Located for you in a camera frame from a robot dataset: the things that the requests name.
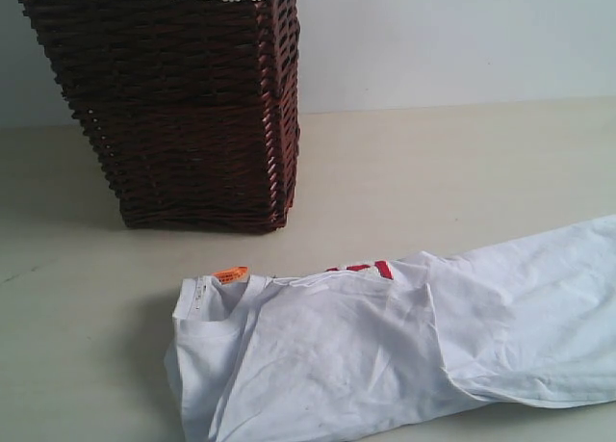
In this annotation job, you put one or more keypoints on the brown wicker basket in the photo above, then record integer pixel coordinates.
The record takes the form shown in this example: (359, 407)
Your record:
(189, 105)

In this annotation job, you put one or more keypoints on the white t-shirt red lettering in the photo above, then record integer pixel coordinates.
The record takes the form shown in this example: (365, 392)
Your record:
(362, 349)

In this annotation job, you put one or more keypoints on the orange clothing tag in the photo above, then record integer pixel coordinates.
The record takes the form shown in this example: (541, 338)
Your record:
(231, 275)

